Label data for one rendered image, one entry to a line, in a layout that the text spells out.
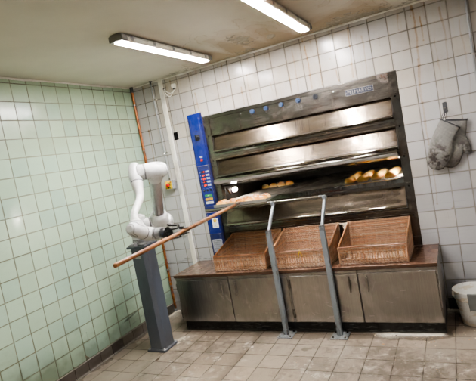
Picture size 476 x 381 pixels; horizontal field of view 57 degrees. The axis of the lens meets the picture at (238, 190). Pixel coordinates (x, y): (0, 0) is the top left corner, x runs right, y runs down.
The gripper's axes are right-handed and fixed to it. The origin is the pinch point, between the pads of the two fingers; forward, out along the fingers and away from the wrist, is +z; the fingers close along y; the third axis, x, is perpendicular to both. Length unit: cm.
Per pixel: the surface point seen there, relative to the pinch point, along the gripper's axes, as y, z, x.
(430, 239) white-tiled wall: 54, 159, -132
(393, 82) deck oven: -85, 148, -133
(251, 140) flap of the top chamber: -59, 10, -133
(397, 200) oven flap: 17, 137, -131
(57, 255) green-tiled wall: 8, -127, 9
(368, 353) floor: 116, 110, -46
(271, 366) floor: 116, 41, -21
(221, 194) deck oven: -9, -36, -134
